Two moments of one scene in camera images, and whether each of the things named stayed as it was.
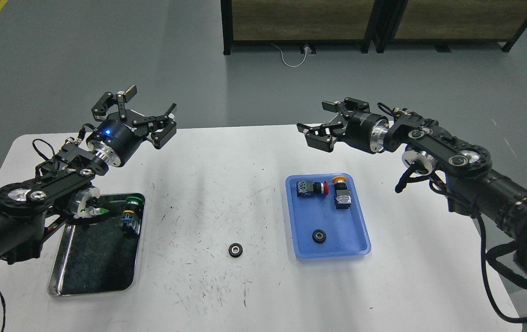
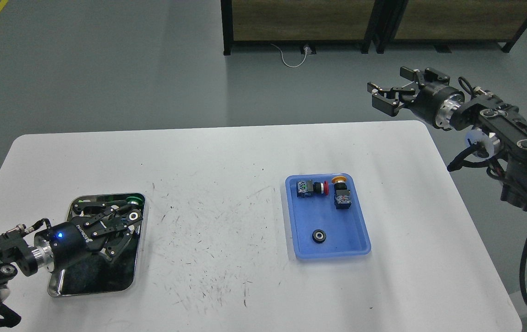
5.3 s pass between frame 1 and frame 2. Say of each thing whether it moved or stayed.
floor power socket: stayed
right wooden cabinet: stayed
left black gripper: moved
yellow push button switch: stayed
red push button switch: stayed
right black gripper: moved
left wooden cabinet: stayed
